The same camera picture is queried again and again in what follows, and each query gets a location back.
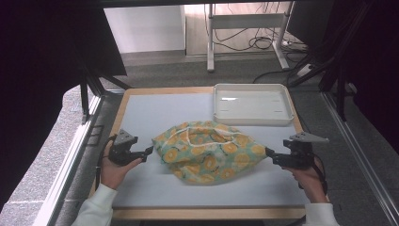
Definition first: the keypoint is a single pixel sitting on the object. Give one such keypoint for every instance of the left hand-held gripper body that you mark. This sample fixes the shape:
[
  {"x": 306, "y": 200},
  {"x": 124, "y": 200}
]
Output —
[{"x": 122, "y": 150}]

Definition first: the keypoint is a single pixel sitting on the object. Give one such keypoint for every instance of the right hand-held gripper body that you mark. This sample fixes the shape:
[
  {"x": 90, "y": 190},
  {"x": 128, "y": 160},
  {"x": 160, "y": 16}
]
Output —
[{"x": 297, "y": 154}]

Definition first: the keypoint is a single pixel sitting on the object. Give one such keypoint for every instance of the lemon print cloth bag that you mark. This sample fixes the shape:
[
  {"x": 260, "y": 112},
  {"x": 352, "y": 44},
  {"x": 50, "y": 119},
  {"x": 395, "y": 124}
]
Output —
[{"x": 208, "y": 153}]

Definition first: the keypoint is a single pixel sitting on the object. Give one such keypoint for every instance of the person's left hand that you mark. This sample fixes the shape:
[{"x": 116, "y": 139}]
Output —
[{"x": 113, "y": 173}]

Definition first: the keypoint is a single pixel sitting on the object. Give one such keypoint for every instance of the person's right hand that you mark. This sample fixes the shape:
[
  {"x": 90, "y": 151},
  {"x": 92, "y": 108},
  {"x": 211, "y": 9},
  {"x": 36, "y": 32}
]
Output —
[{"x": 309, "y": 183}]

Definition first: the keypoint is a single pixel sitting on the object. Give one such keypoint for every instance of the grey table mat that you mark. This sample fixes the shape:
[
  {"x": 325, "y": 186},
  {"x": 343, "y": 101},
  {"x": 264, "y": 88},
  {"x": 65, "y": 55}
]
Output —
[{"x": 150, "y": 113}]

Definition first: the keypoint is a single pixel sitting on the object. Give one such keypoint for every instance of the white plastic tray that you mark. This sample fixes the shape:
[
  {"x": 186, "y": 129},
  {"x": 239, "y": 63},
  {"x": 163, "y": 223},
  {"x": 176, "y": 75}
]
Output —
[{"x": 252, "y": 106}]

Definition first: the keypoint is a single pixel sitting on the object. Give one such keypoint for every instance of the black metal stand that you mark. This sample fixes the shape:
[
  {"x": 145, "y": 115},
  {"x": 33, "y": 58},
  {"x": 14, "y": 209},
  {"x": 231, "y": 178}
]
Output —
[
  {"x": 85, "y": 100},
  {"x": 340, "y": 91}
]

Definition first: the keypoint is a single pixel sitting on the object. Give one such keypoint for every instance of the wooden table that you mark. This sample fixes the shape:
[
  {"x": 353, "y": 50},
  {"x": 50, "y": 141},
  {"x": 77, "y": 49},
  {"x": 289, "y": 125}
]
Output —
[{"x": 166, "y": 90}]

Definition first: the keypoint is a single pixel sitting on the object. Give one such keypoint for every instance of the white power strip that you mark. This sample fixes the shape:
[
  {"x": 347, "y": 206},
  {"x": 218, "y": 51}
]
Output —
[{"x": 303, "y": 71}]

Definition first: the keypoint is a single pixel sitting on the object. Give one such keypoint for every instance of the black curtain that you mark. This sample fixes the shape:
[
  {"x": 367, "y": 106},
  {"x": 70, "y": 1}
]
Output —
[
  {"x": 37, "y": 78},
  {"x": 376, "y": 62}
]

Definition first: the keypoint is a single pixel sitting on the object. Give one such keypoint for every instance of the aluminium frame rail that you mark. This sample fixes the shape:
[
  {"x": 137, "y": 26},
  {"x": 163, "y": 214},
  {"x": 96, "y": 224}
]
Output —
[
  {"x": 70, "y": 163},
  {"x": 360, "y": 160}
]

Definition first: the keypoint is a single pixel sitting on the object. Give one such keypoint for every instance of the white wall panel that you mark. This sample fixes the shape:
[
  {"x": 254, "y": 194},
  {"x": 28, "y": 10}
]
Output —
[{"x": 144, "y": 28}]

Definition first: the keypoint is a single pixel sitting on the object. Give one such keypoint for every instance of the white metal desk frame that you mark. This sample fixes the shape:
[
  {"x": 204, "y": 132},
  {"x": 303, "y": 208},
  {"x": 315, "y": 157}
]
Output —
[{"x": 247, "y": 20}]

